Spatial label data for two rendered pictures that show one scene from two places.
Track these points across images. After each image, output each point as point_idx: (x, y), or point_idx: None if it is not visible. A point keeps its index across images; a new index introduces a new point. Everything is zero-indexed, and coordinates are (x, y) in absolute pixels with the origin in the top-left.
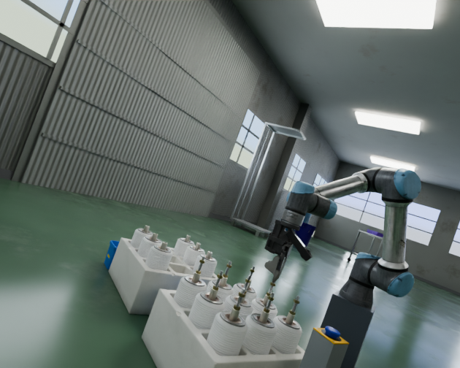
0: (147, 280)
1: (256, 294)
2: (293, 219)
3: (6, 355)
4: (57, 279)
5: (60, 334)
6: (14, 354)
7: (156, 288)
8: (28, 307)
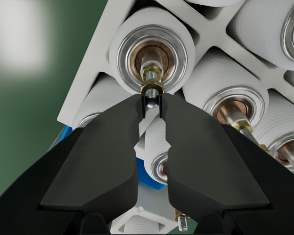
0: (172, 207)
1: (95, 105)
2: None
3: None
4: None
5: None
6: None
7: (157, 192)
8: None
